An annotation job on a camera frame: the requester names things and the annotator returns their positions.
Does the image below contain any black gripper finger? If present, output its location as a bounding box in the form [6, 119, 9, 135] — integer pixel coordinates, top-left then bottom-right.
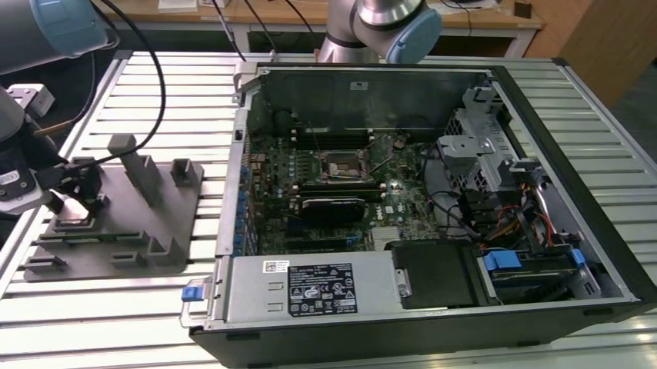
[74, 165, 104, 211]
[47, 191, 69, 217]

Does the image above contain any silver CPU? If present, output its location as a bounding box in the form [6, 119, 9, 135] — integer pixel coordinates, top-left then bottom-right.
[54, 217, 97, 231]

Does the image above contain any CPU socket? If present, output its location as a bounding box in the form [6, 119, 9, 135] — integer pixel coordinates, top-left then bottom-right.
[317, 149, 375, 182]

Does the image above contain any green RAM stick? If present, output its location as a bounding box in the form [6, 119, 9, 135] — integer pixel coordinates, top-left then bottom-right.
[59, 234, 140, 244]

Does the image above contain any grey parts rack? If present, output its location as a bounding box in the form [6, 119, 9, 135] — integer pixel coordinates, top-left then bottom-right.
[22, 134, 206, 284]

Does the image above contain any blue release latch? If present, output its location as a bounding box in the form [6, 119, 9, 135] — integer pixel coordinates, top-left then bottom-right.
[181, 279, 206, 303]

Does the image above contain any silver power supply unit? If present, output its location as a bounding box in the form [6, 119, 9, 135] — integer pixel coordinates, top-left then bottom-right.
[224, 251, 407, 324]

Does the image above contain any grey plastic case latch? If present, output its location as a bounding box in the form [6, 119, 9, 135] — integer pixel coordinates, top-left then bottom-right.
[232, 62, 258, 105]

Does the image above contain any black graphics card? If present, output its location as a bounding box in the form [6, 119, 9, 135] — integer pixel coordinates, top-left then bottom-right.
[299, 196, 369, 225]

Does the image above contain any silver finned heat sink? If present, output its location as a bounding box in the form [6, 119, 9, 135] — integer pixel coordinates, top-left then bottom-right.
[369, 225, 403, 248]

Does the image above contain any green motherboard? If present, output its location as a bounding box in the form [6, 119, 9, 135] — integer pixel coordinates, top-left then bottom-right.
[244, 128, 465, 258]

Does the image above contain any black open PC case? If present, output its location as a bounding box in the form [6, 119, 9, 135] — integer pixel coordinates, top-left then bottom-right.
[186, 57, 657, 369]

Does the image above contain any black plastic shroud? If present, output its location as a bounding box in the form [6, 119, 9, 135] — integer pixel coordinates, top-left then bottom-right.
[388, 240, 491, 311]

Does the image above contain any silver metal disk bay cage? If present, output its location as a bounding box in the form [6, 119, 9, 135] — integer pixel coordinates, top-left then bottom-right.
[435, 86, 543, 195]

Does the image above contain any hard disk in blue carrier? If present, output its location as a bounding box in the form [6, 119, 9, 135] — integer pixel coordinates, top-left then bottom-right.
[475, 248, 602, 307]

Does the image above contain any wooden desk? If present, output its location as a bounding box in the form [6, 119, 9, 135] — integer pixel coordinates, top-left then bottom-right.
[101, 0, 546, 58]

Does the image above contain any wooden cabinet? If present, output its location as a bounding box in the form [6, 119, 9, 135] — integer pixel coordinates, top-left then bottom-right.
[526, 0, 657, 111]

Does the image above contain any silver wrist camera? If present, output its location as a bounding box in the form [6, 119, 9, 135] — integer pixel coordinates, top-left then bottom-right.
[0, 171, 51, 213]

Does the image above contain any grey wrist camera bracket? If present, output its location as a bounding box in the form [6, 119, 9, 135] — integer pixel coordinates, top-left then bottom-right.
[5, 83, 55, 116]

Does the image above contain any red flat cable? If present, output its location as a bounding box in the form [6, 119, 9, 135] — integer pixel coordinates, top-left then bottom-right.
[543, 214, 559, 247]

